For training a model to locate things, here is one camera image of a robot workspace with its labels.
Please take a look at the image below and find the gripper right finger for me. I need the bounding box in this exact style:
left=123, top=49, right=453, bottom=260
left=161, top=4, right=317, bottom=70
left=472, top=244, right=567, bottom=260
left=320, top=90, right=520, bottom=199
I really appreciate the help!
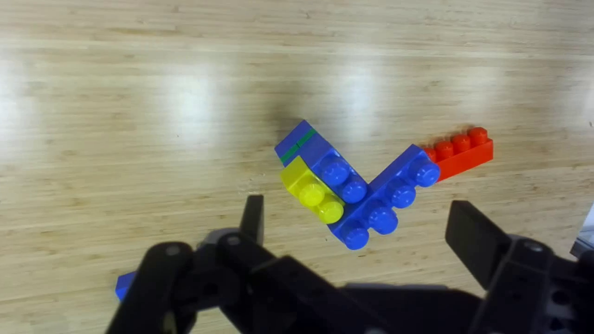
left=445, top=200, right=594, bottom=334

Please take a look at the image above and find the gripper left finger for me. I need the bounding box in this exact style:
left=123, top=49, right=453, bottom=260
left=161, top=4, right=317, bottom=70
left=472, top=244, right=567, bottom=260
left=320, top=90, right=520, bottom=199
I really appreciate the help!
left=106, top=195, right=372, bottom=334

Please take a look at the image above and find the red building block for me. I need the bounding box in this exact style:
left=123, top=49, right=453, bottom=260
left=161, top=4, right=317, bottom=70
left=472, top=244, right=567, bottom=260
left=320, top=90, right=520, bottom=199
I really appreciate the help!
left=420, top=126, right=494, bottom=183

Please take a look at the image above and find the long blue building block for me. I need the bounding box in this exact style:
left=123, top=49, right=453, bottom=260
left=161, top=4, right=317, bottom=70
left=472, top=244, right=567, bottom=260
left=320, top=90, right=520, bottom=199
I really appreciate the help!
left=327, top=144, right=441, bottom=251

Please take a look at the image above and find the yellow building block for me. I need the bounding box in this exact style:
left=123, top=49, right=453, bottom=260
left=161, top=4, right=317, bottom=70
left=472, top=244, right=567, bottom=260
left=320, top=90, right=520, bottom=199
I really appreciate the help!
left=280, top=155, right=345, bottom=225

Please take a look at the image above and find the green building block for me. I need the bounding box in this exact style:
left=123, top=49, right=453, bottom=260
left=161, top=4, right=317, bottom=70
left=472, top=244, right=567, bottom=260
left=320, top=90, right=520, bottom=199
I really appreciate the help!
left=280, top=128, right=318, bottom=164

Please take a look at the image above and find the short blue building block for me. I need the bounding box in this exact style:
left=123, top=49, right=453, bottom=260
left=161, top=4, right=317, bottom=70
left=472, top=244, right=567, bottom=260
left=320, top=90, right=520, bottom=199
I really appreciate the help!
left=274, top=120, right=311, bottom=157
left=284, top=134, right=372, bottom=205

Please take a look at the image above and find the grey white object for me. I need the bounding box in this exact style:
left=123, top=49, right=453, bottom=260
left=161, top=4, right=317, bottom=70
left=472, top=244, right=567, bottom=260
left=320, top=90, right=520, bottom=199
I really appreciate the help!
left=570, top=203, right=594, bottom=258

